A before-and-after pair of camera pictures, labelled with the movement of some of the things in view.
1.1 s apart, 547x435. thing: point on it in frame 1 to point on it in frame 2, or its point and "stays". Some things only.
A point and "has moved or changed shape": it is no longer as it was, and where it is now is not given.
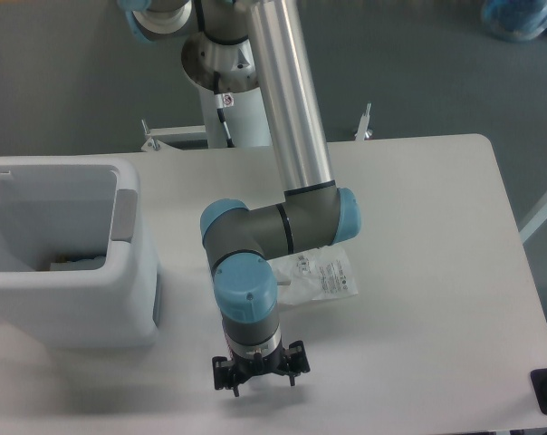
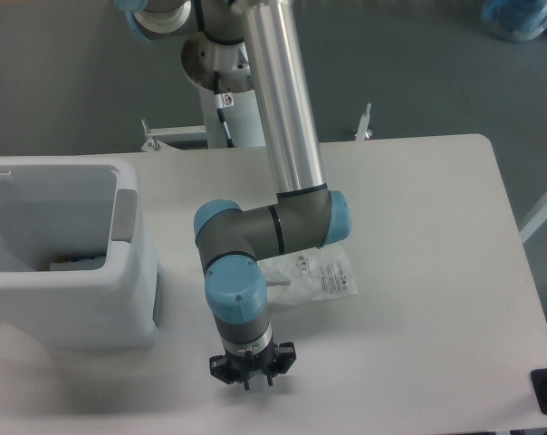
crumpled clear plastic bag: (321, 274) stays
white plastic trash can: (65, 262) stays
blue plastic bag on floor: (523, 20) stays
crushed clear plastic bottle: (225, 363) has moved or changed shape
